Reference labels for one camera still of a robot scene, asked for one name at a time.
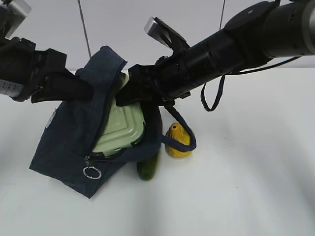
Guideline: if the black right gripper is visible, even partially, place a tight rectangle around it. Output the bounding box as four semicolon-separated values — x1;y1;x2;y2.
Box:
115;43;214;107

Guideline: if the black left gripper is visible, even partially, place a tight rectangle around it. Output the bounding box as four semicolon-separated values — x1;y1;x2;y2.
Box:
0;37;94;103

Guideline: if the glass container green lid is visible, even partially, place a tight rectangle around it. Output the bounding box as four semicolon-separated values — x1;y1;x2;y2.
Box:
92;72;146;157

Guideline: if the dark blue lunch bag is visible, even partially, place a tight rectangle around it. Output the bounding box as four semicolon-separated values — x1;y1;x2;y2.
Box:
30;46;196;198

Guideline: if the yellow pear-shaped fruit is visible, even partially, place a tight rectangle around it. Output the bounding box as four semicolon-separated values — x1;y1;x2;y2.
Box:
165;122;192;158

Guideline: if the green cucumber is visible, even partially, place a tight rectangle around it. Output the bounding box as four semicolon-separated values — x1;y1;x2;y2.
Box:
136;151;159;181

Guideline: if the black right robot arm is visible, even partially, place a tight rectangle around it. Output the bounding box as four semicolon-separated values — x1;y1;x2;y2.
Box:
116;0;315;106

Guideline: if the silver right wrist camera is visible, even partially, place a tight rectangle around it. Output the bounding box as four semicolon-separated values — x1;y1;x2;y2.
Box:
144;17;190;51

